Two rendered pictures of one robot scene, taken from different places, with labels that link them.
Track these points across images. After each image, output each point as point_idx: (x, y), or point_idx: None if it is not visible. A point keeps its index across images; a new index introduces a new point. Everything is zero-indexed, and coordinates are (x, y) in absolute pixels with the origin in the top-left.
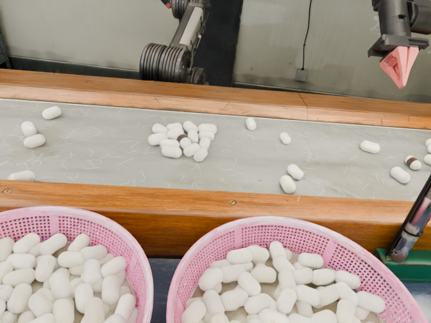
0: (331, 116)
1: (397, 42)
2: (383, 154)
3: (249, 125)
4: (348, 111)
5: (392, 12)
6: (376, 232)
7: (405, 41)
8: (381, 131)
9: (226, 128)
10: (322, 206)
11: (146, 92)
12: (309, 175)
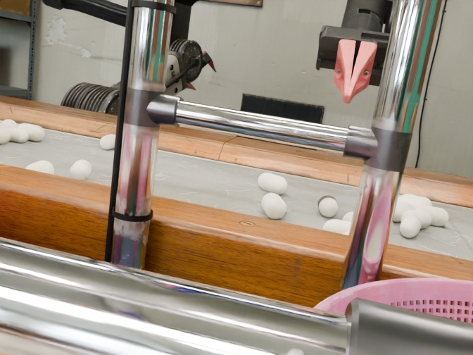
0: (259, 160)
1: (340, 34)
2: (295, 198)
3: (101, 140)
4: (292, 156)
5: (352, 7)
6: (93, 229)
7: (354, 34)
8: (338, 187)
9: (70, 143)
10: (25, 176)
11: (5, 102)
12: (110, 184)
